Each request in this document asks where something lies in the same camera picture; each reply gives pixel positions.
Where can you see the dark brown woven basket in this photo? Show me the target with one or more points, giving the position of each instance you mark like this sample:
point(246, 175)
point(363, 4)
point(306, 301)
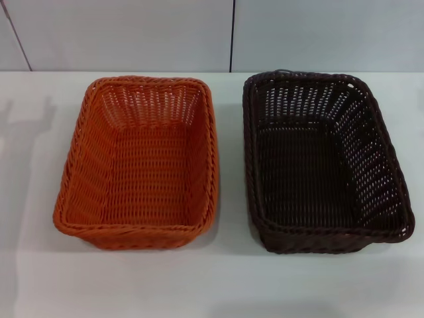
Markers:
point(304, 172)

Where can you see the orange woven plastic basket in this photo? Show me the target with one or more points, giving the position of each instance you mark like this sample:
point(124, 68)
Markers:
point(149, 172)

